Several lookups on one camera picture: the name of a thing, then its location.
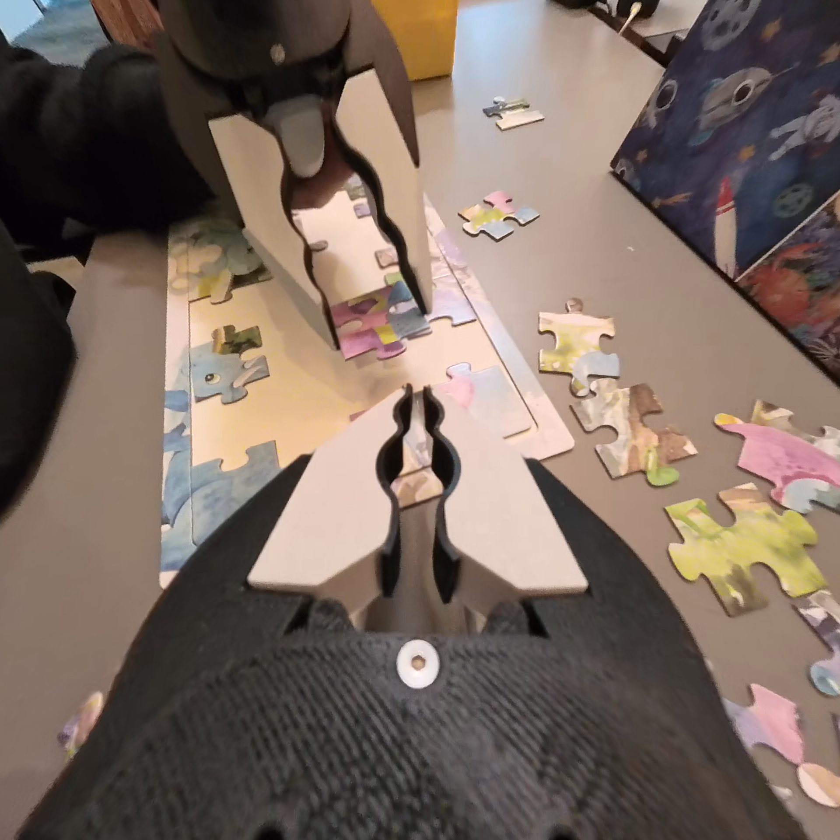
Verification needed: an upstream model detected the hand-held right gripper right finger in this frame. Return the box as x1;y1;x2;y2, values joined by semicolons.
423;384;589;621

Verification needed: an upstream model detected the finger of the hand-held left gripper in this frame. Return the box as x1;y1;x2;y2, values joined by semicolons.
327;66;435;315
209;117;343;350

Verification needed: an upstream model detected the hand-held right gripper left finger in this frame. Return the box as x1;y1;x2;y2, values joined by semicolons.
246;384;416;631

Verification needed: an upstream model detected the purple dinosaur body puzzle piece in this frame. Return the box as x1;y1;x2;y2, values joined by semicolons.
390;420;454;509

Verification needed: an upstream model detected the dinosaur puzzle tray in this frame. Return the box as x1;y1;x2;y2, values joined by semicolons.
159;190;577;589

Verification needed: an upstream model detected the blue triceratops head puzzle piece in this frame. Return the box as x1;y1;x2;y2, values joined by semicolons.
189;323;271;406

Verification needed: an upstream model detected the pastel purple pink puzzle piece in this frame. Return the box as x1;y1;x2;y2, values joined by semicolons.
721;682;807;770

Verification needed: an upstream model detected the person's left hand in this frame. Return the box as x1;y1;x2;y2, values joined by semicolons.
292;153;360;212

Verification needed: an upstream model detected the pale blue yellow puzzle piece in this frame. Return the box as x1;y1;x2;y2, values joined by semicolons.
167;220;274;307

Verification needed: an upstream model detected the pink yellow blue puzzle piece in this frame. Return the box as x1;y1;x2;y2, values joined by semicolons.
457;189;542;242

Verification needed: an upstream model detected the blue dinosaur body puzzle piece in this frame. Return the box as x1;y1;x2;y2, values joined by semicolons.
189;438;284;547

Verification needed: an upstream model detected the pink dinosaur head puzzle piece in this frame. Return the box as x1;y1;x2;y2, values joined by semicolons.
433;362;534;454

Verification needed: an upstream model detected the light blue white puzzle piece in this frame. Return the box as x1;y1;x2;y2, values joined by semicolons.
481;96;547;132

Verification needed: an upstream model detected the brown grey puzzle piece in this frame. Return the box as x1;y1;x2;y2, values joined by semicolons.
570;382;699;488

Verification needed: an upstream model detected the yellow plastic bin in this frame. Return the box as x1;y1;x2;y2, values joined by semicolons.
386;0;458;82

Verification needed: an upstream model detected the green yellow puzzle piece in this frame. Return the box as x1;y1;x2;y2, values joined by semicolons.
664;484;829;619

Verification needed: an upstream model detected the black charger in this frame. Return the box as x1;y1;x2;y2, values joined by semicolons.
591;0;665;22

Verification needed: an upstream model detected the green dinosaur brown puzzle piece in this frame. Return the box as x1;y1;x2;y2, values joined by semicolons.
58;690;107;763

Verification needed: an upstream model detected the illustrated puzzle box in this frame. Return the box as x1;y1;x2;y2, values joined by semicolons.
609;0;840;389

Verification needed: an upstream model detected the peach purple puzzle piece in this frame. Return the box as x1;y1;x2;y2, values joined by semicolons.
796;760;840;809

